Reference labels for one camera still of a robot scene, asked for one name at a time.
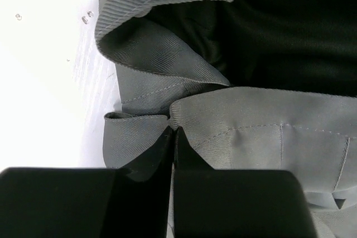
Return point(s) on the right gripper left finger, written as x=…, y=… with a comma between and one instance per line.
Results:
x=131, y=201

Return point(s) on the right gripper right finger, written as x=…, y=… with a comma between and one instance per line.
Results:
x=210, y=202

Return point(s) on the grey pleated skirt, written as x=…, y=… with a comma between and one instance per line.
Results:
x=254, y=84

